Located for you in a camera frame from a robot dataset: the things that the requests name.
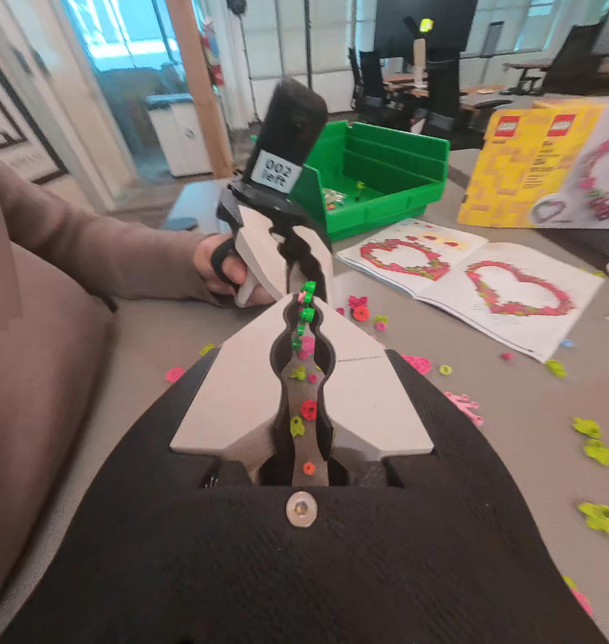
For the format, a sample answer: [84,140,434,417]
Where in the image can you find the green plastic bin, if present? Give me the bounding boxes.
[289,120,451,242]

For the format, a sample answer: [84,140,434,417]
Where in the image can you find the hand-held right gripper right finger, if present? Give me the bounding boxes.
[312,297,435,486]

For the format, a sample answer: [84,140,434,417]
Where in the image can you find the person's left forearm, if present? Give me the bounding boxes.
[0,153,219,307]

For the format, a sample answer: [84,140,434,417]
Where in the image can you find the black framed wall sign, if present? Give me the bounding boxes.
[0,43,68,184]

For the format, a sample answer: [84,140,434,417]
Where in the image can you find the light pink branch brick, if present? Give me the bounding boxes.
[444,391,485,427]

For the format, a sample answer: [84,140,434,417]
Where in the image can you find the wooden post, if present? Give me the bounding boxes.
[166,0,235,179]

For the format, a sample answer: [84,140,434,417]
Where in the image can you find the green vine brick stem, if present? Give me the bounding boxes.
[290,280,317,353]

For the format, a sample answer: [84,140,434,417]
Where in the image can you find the black office chair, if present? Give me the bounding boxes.
[410,48,511,139]
[538,22,609,96]
[349,48,401,124]

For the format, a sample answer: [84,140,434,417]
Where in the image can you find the open instruction booklet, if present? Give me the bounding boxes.
[335,217,606,364]

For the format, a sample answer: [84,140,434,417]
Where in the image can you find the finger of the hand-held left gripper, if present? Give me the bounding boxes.
[233,206,291,299]
[279,225,335,304]

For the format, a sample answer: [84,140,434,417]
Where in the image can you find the white cabinet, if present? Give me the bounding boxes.
[146,93,212,178]

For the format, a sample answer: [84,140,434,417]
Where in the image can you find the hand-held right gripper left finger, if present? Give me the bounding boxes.
[169,294,293,486]

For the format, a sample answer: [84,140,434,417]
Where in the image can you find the yellow toy set box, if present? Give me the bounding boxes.
[458,97,609,229]

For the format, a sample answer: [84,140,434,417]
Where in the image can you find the person's left hand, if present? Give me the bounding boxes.
[194,234,277,308]

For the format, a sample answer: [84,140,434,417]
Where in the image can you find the scattered small loose bricks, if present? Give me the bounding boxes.
[199,297,609,617]

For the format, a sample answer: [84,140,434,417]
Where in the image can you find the black wall screen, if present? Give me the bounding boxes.
[374,0,478,61]

